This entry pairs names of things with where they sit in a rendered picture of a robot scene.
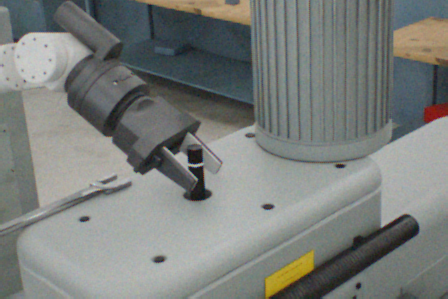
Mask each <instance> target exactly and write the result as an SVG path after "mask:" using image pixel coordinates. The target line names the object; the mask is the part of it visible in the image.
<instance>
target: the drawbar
mask: <svg viewBox="0 0 448 299"><path fill-rule="evenodd" d="M187 155H188V163H189V164H193V165H197V164H200V163H203V152H202V145H200V144H196V143H194V144H192V145H189V146H187ZM188 171H190V172H191V174H193V175H194V177H196V178H197V183H196V185H195V186H194V188H193V190H192V191H190V192H191V201H202V200H206V194H205V173H204V163H203V165H202V166H197V167H193V166H188Z"/></svg>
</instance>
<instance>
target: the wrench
mask: <svg viewBox="0 0 448 299"><path fill-rule="evenodd" d="M114 180H117V174H116V173H114V172H113V173H111V174H107V175H106V176H104V177H100V178H98V179H97V180H94V181H93V182H91V183H89V186H90V187H88V188H86V189H83V190H81V191H79V192H76V193H74V194H71V195H68V196H67V197H63V198H62V199H60V200H57V201H54V202H53V203H49V204H48V205H45V206H42V207H40V208H39V209H35V210H34V211H31V212H28V213H26V214H25V215H21V216H19V217H17V218H14V219H12V220H10V221H7V222H5V223H1V224H0V238H1V237H2V236H4V235H7V234H9V233H11V232H14V231H16V230H18V229H22V228H23V227H25V226H28V225H30V224H31V223H35V222H36V221H39V220H42V219H44V218H45V217H49V216H51V215H52V214H56V213H57V212H61V211H63V210H64V209H68V208H69V207H71V206H74V205H77V204H78V203H81V202H83V201H85V200H89V199H90V198H91V197H95V196H97V195H99V194H101V193H103V194H106V195H108V194H111V193H113V192H117V191H120V190H121V189H125V188H126V187H129V186H131V180H129V179H124V180H121V181H119V182H117V183H114V184H112V185H111V186H106V184H107V183H111V182H112V181H114Z"/></svg>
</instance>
